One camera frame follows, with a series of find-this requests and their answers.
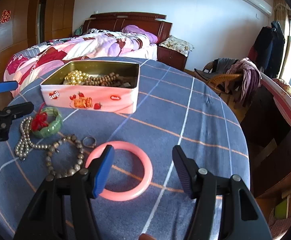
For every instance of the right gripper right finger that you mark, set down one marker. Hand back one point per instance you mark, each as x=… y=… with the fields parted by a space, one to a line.
x=241 y=216

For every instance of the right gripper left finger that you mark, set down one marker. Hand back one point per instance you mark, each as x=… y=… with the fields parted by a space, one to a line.
x=44 y=218

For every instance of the green jade bangle red tassel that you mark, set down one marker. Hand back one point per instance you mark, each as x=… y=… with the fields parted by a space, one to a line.
x=47 y=122

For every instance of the pink bangle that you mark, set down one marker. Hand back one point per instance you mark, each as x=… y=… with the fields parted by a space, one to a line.
x=135 y=179

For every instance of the wooden wardrobe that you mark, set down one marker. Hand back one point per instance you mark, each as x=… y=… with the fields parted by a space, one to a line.
x=33 y=21

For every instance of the desk with pink cover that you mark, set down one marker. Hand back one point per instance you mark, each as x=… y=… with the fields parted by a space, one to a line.
x=267 y=129

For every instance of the pink Genji biscuit tin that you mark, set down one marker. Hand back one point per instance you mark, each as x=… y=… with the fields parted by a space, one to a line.
x=110 y=86

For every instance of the blue plaid tablecloth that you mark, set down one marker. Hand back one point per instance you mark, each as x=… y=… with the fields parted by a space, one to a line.
x=173 y=108

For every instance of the purple clothes on chair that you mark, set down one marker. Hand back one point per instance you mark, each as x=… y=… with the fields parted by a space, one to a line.
x=251 y=80

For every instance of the floral pillow on desk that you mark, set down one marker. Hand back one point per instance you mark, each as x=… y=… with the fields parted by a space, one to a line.
x=285 y=86

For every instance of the wicker chair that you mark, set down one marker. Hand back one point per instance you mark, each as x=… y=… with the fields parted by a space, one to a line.
x=214 y=75

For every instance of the bed with patchwork quilt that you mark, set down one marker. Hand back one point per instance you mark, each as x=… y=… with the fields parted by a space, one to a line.
x=31 y=63

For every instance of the purple pillow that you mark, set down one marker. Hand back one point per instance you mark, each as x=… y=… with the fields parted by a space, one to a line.
x=134 y=29

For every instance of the hanging dark coats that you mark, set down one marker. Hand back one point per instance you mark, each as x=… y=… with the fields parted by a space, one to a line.
x=267 y=50

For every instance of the wooden nightstand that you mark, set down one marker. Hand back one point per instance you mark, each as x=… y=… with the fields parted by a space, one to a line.
x=172 y=58

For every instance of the dark wooden headboard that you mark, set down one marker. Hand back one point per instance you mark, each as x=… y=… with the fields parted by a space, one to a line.
x=116 y=21

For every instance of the floral cushion on nightstand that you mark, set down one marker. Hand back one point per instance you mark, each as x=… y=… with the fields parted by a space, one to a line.
x=177 y=45

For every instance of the yellow curtain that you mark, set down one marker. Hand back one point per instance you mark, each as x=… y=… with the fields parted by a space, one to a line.
x=281 y=11

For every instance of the white air conditioner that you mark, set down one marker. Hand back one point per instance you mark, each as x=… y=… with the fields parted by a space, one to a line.
x=261 y=5

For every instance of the red paper wall decoration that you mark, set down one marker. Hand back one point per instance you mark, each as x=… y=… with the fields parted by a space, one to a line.
x=5 y=17

